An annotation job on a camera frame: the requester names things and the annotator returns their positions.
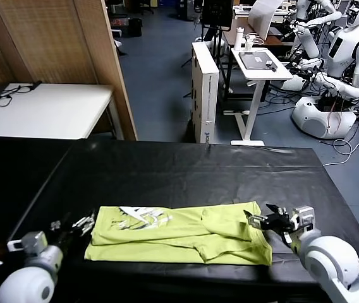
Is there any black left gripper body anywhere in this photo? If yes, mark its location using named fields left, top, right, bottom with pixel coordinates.
left=48, top=227, right=82, bottom=251

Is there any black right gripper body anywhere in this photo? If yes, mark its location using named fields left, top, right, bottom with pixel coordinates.
left=258, top=213, right=298, bottom=241

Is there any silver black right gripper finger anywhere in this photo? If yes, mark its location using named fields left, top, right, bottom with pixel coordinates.
left=265, top=203, right=289, bottom=219
left=243, top=210, right=267, bottom=230

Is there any yellow-green t-shirt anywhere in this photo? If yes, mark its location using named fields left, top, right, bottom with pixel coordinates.
left=84, top=201, right=272, bottom=266

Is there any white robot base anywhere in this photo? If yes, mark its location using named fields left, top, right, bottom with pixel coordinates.
left=291, top=96, right=357, bottom=140

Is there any black side table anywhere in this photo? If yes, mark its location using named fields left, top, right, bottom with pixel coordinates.
left=0, top=135, right=73, bottom=242

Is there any black table cover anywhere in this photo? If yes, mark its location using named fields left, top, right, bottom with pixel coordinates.
left=7, top=140, right=359, bottom=303

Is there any white folding table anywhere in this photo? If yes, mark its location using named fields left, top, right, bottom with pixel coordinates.
left=0, top=83, right=125, bottom=141

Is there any white standing desk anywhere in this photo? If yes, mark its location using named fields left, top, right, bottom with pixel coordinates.
left=222, top=47, right=294, bottom=146

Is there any tall white cardboard box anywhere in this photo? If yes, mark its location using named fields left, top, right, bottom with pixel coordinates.
left=191, top=42, right=221, bottom=145

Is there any grey laptop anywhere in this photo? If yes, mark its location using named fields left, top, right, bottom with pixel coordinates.
left=238, top=52, right=278, bottom=70

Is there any white cup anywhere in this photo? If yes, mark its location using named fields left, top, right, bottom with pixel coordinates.
left=244, top=34, right=258, bottom=52

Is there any white humanoid robot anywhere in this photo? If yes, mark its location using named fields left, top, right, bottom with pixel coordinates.
left=293, top=0, right=343, bottom=60
left=280, top=0, right=359, bottom=107

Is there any brown desk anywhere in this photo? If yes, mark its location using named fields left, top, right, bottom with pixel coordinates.
left=222, top=17, right=297, bottom=49

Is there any white water bottle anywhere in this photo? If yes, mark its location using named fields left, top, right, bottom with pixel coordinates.
left=233, top=27, right=245, bottom=51

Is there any black tripod stand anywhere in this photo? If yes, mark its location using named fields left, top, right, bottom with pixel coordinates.
left=181, top=27, right=231, bottom=69

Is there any wooden folding screen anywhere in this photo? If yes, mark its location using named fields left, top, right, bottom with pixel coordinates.
left=0, top=0, right=138, bottom=141

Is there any white curved sheet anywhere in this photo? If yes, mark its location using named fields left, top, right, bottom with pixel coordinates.
left=248, top=0, right=284, bottom=40

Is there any black trash bin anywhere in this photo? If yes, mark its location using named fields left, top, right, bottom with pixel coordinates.
left=128, top=18, right=143, bottom=38

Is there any black monitor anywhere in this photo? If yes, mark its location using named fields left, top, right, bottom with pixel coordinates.
left=201, top=0, right=233, bottom=32

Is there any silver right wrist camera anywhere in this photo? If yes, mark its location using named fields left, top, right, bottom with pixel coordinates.
left=291, top=205, right=316, bottom=233

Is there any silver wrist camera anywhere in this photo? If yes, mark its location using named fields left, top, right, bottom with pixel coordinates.
left=291, top=205, right=316, bottom=233
left=7, top=231, right=49, bottom=255

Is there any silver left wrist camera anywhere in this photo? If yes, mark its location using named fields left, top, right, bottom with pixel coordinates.
left=7, top=231, right=49, bottom=255

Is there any white floor cable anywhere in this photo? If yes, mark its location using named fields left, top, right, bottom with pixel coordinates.
left=320, top=136, right=359, bottom=167

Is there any black cable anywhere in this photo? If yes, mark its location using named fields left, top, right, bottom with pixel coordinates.
left=0, top=80, right=43, bottom=108

